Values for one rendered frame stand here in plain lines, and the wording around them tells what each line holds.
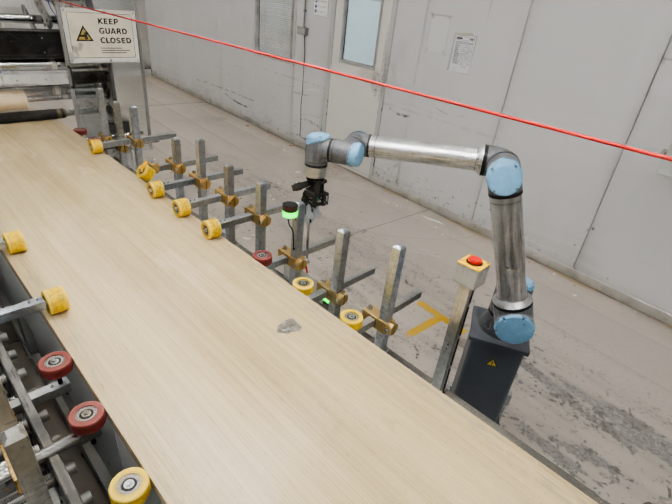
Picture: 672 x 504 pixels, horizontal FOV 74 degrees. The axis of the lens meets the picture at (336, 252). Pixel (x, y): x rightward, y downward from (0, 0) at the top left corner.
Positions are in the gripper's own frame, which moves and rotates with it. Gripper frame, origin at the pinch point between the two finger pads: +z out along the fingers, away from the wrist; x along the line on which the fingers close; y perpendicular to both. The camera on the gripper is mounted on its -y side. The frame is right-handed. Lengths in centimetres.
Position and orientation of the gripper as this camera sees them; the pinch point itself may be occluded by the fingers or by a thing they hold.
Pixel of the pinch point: (308, 219)
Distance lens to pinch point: 190.1
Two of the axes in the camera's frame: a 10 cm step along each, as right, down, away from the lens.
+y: 7.1, 4.0, -5.8
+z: -0.9, 8.7, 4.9
